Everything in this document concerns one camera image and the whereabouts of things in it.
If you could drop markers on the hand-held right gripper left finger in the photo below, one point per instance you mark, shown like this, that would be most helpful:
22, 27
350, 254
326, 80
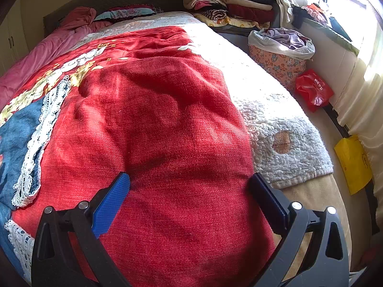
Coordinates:
112, 204

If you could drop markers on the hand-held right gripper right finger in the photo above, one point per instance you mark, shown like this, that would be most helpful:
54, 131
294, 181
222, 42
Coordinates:
269, 200

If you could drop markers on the blue denim pants lace trim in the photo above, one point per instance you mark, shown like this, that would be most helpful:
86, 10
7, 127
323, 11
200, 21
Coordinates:
18, 131

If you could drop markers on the red floral blanket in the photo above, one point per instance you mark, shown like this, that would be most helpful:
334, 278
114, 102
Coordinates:
164, 125

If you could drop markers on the white fleece blanket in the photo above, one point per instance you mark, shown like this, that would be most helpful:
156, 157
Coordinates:
269, 104

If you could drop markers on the red plastic bag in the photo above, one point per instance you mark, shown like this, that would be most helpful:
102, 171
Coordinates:
314, 89

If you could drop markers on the printed fabric laundry basket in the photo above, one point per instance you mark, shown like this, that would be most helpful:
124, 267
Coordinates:
278, 62

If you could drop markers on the pink duvet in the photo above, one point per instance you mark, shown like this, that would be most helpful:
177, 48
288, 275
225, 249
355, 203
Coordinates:
36, 53

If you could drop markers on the cream wardrobe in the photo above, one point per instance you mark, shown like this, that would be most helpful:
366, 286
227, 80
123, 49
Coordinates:
12, 44

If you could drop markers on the patterned pillow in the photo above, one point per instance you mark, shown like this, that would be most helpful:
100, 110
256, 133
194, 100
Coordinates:
125, 13

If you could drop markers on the dark clothes pile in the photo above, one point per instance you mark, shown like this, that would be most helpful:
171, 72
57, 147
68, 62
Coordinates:
314, 13

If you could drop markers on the stack of folded clothes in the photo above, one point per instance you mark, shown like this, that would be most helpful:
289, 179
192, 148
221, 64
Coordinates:
239, 9

